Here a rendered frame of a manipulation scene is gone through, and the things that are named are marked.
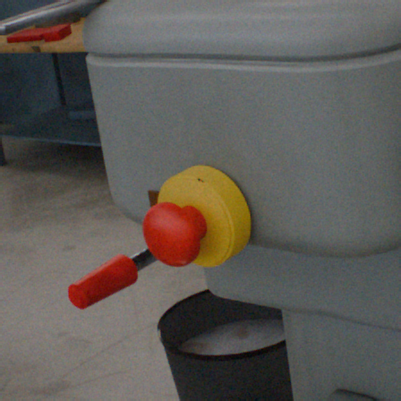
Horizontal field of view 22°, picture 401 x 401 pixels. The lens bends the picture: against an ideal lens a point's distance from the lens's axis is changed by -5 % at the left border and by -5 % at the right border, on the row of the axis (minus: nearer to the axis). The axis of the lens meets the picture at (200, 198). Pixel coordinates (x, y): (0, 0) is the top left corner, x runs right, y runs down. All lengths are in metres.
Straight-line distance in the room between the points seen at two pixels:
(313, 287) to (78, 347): 3.73
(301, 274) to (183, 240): 0.17
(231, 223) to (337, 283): 0.15
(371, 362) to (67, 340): 3.78
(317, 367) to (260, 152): 0.28
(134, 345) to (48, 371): 0.39
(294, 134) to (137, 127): 0.12
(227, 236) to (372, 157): 0.10
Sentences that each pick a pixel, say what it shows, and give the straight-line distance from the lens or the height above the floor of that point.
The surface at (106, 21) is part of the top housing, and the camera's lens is 0.68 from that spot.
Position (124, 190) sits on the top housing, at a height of 1.76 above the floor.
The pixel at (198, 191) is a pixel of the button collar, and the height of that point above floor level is 1.78.
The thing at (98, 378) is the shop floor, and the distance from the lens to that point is 4.20.
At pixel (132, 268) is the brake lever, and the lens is 0.74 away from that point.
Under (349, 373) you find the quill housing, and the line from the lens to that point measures 0.84.
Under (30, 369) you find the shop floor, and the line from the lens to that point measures 4.39.
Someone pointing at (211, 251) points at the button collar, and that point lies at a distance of 0.64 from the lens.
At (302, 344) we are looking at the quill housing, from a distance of 0.85.
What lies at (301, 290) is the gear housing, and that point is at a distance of 0.78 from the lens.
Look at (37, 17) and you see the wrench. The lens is 0.67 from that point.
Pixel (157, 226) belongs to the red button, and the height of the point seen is 1.77.
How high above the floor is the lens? 1.99
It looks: 20 degrees down
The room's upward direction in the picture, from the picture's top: 10 degrees counter-clockwise
